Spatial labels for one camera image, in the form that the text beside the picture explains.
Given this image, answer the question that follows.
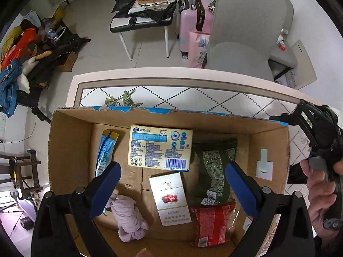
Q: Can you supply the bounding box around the white power strip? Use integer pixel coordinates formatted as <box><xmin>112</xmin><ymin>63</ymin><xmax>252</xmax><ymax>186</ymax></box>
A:
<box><xmin>0</xmin><ymin>114</ymin><xmax>7</xmax><ymax>142</ymax></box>

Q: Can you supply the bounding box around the small black box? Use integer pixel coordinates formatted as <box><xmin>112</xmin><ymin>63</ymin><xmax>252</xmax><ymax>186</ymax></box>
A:
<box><xmin>20</xmin><ymin>217</ymin><xmax>34</xmax><ymax>230</ymax></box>

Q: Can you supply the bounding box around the blue stick packet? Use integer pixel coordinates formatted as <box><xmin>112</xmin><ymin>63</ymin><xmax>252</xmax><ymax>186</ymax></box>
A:
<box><xmin>95</xmin><ymin>129</ymin><xmax>120</xmax><ymax>177</ymax></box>

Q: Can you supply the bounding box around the stack of papers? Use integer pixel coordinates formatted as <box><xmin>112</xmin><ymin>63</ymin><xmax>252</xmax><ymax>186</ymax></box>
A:
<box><xmin>128</xmin><ymin>0</ymin><xmax>179</xmax><ymax>14</ymax></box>

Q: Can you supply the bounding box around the pink gift bag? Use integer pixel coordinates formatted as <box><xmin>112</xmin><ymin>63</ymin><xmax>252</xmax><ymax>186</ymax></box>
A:
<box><xmin>189</xmin><ymin>30</ymin><xmax>211</xmax><ymax>69</ymax></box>

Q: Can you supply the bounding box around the green snack packet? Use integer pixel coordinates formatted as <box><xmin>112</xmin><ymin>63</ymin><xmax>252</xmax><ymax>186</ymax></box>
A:
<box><xmin>191</xmin><ymin>138</ymin><xmax>239</xmax><ymax>207</ymax></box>

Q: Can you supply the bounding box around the pink suitcase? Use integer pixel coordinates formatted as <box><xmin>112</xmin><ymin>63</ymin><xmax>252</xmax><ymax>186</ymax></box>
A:
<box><xmin>178</xmin><ymin>0</ymin><xmax>215</xmax><ymax>60</ymax></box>

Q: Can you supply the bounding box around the purple cloth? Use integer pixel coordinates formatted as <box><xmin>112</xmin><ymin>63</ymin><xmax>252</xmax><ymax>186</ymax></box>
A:
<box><xmin>105</xmin><ymin>192</ymin><xmax>149</xmax><ymax>243</ymax></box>

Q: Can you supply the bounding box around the black metal rack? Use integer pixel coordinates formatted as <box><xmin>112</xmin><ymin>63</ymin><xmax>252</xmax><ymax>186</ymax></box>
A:
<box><xmin>16</xmin><ymin>19</ymin><xmax>92</xmax><ymax>121</ymax></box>

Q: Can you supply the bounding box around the white plush toy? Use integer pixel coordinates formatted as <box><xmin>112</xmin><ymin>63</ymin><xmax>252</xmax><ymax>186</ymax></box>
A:
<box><xmin>17</xmin><ymin>50</ymin><xmax>53</xmax><ymax>94</ymax></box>

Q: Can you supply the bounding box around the white leaning board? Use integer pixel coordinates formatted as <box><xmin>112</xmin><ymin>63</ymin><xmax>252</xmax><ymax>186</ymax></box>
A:
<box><xmin>285</xmin><ymin>39</ymin><xmax>318</xmax><ymax>91</ymax></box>

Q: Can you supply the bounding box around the white cigarette box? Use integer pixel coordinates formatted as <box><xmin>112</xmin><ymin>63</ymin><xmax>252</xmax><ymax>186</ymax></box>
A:
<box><xmin>148</xmin><ymin>172</ymin><xmax>193</xmax><ymax>227</ymax></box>

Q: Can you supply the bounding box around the large grey chair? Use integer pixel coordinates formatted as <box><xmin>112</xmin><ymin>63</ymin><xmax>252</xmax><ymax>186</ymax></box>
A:
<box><xmin>205</xmin><ymin>0</ymin><xmax>289</xmax><ymax>82</ymax></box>

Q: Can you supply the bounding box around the black bag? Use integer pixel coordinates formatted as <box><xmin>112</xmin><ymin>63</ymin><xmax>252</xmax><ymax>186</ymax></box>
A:
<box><xmin>111</xmin><ymin>0</ymin><xmax>140</xmax><ymax>20</ymax></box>

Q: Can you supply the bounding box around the yellow blue tissue pack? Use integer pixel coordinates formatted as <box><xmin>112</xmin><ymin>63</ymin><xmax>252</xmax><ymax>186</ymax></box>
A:
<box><xmin>128</xmin><ymin>125</ymin><xmax>194</xmax><ymax>172</ymax></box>

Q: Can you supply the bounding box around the yellow garment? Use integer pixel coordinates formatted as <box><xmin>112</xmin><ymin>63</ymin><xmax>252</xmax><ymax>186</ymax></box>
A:
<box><xmin>0</xmin><ymin>25</ymin><xmax>22</xmax><ymax>49</ymax></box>

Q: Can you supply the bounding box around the person's right hand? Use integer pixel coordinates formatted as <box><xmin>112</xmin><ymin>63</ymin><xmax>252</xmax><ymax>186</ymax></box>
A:
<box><xmin>300</xmin><ymin>158</ymin><xmax>343</xmax><ymax>257</ymax></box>

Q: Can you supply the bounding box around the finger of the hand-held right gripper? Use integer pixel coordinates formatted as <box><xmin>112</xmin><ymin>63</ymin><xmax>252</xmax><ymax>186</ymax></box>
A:
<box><xmin>269</xmin><ymin>99</ymin><xmax>322</xmax><ymax>151</ymax></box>

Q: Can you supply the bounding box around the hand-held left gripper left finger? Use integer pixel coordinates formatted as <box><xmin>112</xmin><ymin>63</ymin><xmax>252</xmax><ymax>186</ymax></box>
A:
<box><xmin>32</xmin><ymin>161</ymin><xmax>122</xmax><ymax>257</ymax></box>

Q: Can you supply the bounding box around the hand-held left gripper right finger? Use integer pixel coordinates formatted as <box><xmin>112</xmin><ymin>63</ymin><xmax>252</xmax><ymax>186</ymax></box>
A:
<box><xmin>225</xmin><ymin>162</ymin><xmax>315</xmax><ymax>257</ymax></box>

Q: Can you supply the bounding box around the red snack packet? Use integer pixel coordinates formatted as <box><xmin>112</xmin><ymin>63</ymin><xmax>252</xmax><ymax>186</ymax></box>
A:
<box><xmin>190</xmin><ymin>202</ymin><xmax>238</xmax><ymax>248</ymax></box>

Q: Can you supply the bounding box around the small grey chair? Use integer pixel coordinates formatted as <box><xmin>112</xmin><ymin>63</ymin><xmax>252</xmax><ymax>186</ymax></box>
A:
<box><xmin>268</xmin><ymin>0</ymin><xmax>299</xmax><ymax>82</ymax></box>

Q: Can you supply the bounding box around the small cardboard box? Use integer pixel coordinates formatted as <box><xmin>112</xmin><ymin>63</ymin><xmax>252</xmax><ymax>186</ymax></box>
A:
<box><xmin>56</xmin><ymin>52</ymin><xmax>79</xmax><ymax>72</ymax></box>

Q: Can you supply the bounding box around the red plastic bag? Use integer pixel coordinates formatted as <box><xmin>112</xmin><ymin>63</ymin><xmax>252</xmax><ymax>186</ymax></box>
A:
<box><xmin>0</xmin><ymin>28</ymin><xmax>37</xmax><ymax>69</ymax></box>

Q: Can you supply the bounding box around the clear water bottle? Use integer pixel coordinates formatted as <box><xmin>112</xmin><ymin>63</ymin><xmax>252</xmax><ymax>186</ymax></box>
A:
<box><xmin>44</xmin><ymin>24</ymin><xmax>60</xmax><ymax>41</ymax></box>

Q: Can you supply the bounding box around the blue garment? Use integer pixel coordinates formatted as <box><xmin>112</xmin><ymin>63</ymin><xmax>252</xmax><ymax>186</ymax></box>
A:
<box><xmin>0</xmin><ymin>58</ymin><xmax>23</xmax><ymax>117</ymax></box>

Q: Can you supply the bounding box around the dark wooden chair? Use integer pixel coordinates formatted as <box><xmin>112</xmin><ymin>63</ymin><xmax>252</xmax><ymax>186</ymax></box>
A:
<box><xmin>0</xmin><ymin>149</ymin><xmax>42</xmax><ymax>202</ymax></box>

